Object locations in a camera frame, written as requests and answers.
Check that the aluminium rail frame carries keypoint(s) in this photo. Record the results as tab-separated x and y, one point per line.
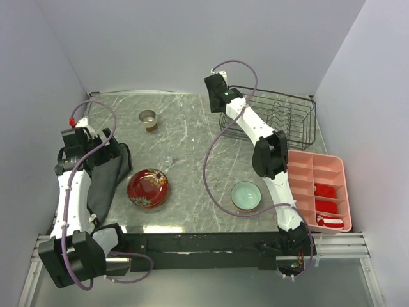
338	246

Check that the dark grey cloth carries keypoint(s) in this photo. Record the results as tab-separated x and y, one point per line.
104	181

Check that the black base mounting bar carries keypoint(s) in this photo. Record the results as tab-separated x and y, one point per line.
216	250

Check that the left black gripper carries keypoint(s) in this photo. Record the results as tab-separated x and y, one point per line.
108	151

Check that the clear drinking glass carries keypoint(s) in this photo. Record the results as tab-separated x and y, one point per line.
168	161

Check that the red cloth in tray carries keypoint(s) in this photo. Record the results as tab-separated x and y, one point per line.
326	206
324	191

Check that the red floral lacquer plate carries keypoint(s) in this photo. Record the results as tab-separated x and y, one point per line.
148	188

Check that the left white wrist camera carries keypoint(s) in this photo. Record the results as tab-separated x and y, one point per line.
83	123

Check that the orange white patterned bowl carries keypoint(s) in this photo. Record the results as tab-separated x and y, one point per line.
244	211

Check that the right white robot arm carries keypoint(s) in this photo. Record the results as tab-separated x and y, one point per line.
269	161

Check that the beige brown ceramic cup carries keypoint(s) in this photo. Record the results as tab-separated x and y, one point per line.
148	119

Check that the black wire dish rack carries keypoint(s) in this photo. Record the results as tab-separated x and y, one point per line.
293	114

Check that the pink divided plastic tray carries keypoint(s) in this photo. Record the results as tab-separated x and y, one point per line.
305	169

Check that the celadon green bowl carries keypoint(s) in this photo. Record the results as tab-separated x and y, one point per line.
245	195

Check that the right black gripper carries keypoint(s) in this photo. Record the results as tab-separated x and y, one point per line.
212	109

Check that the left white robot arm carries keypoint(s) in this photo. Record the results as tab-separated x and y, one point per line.
88	170

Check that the red white striped cloth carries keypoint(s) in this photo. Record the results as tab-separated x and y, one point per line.
329	222

